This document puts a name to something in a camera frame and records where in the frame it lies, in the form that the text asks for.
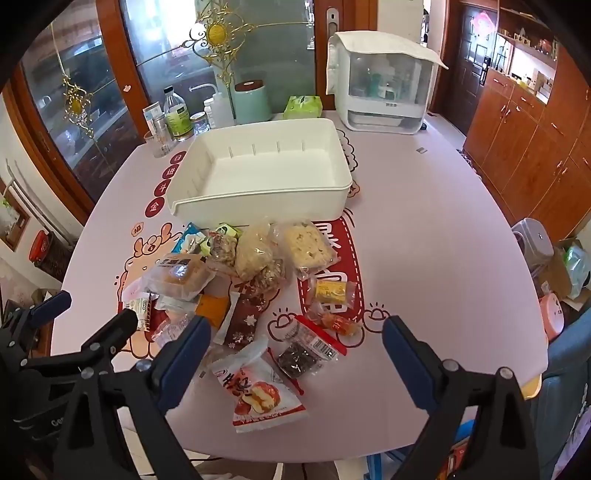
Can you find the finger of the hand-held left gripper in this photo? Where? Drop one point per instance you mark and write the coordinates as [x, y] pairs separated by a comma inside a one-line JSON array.
[[117, 325], [51, 303]]

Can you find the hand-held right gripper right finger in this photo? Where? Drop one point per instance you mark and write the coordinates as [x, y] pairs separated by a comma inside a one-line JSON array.
[[406, 364]]

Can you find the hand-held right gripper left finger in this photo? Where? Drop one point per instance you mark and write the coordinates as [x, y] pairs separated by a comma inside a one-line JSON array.
[[184, 364]]

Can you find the clear printed snack packet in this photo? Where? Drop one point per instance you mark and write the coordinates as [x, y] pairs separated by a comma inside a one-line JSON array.
[[173, 325]]

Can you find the orange snack packet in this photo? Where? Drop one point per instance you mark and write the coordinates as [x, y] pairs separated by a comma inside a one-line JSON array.
[[214, 308]]

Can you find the brown and white snack packet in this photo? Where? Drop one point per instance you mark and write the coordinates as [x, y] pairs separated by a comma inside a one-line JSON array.
[[242, 318]]

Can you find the small orange candy packet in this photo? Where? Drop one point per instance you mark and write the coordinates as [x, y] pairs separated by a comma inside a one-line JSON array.
[[337, 325]]

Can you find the clear cake packet black label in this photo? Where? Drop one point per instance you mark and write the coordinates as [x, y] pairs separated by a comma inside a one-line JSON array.
[[180, 274]]

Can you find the red white bread print packet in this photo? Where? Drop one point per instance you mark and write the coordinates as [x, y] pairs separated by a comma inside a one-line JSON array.
[[258, 397]]

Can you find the small yellow pastry packet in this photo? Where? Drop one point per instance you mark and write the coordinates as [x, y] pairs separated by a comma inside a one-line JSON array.
[[330, 291]]

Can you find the dark dried fruit packet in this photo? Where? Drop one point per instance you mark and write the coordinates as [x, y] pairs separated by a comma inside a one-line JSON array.
[[298, 357]]

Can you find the blue white snack packet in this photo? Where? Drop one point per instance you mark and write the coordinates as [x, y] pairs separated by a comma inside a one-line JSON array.
[[189, 240]]

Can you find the nut brittle packet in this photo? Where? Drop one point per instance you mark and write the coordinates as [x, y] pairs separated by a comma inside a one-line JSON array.
[[221, 251]]

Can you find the mixed nut bar packet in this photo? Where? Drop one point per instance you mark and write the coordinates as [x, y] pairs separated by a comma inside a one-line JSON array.
[[270, 277]]

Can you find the round puffed rice packet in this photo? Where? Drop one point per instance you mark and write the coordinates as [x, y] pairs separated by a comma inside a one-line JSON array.
[[253, 251]]

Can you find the small green snack packet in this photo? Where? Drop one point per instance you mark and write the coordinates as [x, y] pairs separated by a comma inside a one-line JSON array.
[[226, 229]]

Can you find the square rice crisp packet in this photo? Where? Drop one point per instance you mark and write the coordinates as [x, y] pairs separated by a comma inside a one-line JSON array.
[[307, 247]]

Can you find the white plastic bin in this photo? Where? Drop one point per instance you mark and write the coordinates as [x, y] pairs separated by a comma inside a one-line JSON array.
[[277, 203]]

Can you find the dark woven basket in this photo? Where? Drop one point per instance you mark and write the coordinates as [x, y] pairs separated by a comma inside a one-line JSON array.
[[60, 258]]

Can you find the red tin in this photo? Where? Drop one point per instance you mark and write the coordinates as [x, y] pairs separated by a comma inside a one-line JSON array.
[[39, 244]]

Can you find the pink round container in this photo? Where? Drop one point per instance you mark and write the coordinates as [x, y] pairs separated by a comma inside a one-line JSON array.
[[551, 316]]

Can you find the blue cloth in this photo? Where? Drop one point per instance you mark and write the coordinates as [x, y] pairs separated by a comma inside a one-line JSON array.
[[568, 369]]

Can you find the cardboard box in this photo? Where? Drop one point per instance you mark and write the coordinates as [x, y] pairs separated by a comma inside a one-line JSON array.
[[551, 277]]

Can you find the grey plastic stool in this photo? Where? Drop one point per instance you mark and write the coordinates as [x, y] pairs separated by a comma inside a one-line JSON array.
[[531, 240]]

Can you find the clear drinking glass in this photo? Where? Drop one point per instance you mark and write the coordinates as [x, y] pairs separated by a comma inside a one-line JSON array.
[[159, 146]]

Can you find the green plastic bag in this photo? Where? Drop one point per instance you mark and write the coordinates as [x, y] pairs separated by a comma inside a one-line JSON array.
[[577, 267]]

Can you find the clear cylindrical container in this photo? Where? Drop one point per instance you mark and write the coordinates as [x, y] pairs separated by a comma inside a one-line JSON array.
[[162, 131]]

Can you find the gold door ornament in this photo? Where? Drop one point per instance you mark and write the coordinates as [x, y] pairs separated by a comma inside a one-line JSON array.
[[76, 104], [214, 32]]

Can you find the white tube box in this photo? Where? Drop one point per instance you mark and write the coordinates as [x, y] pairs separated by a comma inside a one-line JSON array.
[[151, 115]]

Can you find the clear bottle green label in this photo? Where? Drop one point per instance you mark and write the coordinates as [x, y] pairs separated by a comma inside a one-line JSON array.
[[178, 120]]

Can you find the small glass jar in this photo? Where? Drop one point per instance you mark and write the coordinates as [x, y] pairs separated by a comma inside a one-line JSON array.
[[200, 124]]

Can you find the white pill bottle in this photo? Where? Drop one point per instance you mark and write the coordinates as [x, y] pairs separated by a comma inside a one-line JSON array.
[[209, 113]]

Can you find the wood framed glass door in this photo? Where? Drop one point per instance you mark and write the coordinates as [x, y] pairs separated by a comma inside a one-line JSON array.
[[92, 69]]

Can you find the white squeeze bottle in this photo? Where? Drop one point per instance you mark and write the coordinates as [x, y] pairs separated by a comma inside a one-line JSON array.
[[223, 110]]

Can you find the wooden cabinet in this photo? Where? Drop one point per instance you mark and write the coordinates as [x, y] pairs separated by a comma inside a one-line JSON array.
[[521, 138]]

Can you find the teal canister brown lid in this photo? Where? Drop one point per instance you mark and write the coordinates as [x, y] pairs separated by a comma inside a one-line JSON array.
[[253, 104]]

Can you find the white countertop appliance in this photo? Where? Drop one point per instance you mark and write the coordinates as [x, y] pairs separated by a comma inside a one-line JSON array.
[[355, 92]]

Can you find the green tissue pack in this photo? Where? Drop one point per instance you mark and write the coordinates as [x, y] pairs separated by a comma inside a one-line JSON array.
[[302, 107]]

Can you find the dark wooden door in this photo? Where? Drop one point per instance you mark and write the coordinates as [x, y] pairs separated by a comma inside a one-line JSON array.
[[466, 92]]

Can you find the white cloth cover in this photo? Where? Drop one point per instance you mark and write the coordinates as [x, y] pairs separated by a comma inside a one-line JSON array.
[[383, 44]]

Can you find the wooden wall frame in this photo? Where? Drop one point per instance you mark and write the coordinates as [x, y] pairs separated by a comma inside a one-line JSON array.
[[14, 217]]

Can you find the silver metal rail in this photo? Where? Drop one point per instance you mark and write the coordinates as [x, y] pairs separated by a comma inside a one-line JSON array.
[[27, 198]]

